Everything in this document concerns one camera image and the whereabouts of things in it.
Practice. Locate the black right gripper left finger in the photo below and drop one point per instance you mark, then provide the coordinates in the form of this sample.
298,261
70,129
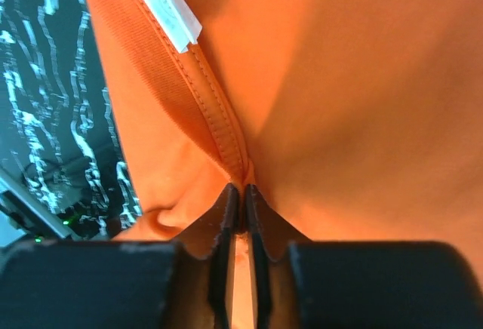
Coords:
186,282

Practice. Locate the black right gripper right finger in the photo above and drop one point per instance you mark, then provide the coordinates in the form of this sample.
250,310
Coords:
301,283

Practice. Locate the orange t shirt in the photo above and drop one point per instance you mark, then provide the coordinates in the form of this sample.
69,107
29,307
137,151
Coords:
357,120

